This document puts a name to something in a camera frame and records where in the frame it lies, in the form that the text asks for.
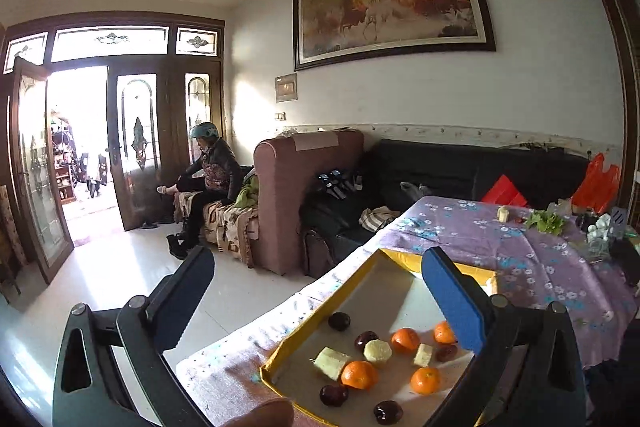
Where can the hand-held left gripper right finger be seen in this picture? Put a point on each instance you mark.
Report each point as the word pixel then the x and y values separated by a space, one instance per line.
pixel 450 302

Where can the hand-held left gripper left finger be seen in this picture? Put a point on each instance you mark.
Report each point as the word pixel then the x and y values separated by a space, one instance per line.
pixel 185 292

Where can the small sugarcane piece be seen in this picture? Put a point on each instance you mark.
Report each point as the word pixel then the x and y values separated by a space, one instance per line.
pixel 423 354

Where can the yellow cardboard box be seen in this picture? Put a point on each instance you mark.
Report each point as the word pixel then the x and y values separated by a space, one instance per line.
pixel 390 292

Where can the long sugarcane piece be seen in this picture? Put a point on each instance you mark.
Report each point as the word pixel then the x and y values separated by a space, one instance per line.
pixel 331 361

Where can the person's left hand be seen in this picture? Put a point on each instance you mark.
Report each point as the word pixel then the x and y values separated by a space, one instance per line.
pixel 265 414

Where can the patterned blanket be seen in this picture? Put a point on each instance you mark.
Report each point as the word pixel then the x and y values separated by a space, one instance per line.
pixel 225 222

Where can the purple floral tablecloth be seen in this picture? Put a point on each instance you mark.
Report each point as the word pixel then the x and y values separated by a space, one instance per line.
pixel 525 257

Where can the pale sugarcane piece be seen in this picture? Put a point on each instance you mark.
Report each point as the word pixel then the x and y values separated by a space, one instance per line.
pixel 503 213

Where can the striped bag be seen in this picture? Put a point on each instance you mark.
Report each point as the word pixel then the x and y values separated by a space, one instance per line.
pixel 379 218

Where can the grey plastic bag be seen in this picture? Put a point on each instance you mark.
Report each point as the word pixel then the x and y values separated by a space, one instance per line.
pixel 415 192

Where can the green cloth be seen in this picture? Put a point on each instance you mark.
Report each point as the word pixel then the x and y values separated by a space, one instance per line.
pixel 247 194

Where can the green lettuce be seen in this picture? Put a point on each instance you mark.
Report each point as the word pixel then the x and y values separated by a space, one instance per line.
pixel 545 223

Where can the black sofa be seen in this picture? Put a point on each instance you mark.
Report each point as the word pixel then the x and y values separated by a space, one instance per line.
pixel 450 167

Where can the brown bag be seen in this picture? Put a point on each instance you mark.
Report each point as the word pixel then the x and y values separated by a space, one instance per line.
pixel 317 252

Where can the white plastic bag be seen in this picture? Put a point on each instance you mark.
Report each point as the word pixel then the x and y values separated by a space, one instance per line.
pixel 560 207

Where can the wooden glass double door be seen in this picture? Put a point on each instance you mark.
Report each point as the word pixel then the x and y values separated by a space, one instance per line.
pixel 165 147

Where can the pink armchair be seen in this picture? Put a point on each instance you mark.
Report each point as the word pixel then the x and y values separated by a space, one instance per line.
pixel 290 187

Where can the parked scooter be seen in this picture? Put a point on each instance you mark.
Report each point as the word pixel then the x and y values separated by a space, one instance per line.
pixel 92 174

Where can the small black object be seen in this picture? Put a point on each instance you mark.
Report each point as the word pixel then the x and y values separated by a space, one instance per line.
pixel 584 219

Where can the clear glass cup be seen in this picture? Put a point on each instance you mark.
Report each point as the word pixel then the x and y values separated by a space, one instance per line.
pixel 599 249

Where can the black electronic devices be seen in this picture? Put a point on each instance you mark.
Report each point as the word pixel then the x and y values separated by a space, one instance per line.
pixel 340 182

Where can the white small objects cluster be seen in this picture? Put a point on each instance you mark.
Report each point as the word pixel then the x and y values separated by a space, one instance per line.
pixel 599 227

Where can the black smartphone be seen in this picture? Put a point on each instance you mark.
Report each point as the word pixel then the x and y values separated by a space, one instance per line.
pixel 630 262

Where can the grey slotted spatula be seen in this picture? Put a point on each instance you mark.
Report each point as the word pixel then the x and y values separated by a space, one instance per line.
pixel 618 222

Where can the red plastic bag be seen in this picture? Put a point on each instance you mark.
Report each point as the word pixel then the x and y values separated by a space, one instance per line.
pixel 595 184

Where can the small framed picture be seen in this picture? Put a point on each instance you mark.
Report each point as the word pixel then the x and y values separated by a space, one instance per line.
pixel 286 88

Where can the framed horse painting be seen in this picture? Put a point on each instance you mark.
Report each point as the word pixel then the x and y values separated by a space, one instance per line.
pixel 390 2

